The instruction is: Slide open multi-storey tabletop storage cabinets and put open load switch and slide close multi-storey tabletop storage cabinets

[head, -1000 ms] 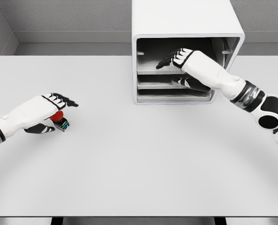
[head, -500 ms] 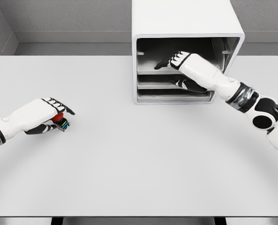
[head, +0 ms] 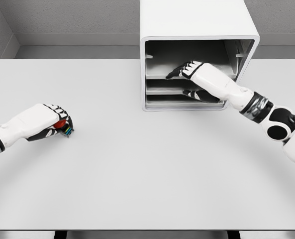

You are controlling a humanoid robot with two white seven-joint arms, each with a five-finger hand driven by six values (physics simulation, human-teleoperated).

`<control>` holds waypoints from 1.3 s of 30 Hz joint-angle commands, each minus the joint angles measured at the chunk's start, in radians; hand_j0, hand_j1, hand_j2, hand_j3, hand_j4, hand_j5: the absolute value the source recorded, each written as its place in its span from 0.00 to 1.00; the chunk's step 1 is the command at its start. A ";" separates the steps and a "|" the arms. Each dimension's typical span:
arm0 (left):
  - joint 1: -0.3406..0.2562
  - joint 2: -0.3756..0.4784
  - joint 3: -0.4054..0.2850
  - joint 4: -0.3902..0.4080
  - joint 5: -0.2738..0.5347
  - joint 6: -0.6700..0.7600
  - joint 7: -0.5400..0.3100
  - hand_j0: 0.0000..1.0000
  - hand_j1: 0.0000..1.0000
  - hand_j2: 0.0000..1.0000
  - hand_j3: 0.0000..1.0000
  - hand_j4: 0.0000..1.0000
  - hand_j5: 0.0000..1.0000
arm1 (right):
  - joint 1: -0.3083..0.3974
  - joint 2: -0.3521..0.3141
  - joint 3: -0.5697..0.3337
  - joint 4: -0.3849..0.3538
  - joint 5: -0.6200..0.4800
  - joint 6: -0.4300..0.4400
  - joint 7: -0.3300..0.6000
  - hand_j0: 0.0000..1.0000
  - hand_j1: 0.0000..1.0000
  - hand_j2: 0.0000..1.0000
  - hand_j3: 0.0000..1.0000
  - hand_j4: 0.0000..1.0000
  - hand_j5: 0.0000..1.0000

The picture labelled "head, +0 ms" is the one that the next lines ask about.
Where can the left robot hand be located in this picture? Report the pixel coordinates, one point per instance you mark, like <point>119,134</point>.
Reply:
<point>41,117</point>

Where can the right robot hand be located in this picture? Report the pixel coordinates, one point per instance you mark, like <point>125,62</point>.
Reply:
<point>207,74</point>

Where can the red load switch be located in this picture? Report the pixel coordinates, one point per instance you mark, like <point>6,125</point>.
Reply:
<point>64,126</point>

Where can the grey cabinet drawer tray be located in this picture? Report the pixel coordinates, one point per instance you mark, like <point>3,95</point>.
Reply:
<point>167,102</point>
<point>159,71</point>

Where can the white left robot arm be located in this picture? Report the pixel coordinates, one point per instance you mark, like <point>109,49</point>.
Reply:
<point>3,135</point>

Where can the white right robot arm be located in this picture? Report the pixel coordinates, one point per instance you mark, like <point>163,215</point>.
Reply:
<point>266,109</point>

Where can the white multi-storey storage cabinet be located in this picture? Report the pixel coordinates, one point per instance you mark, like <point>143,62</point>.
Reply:
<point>192,20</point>

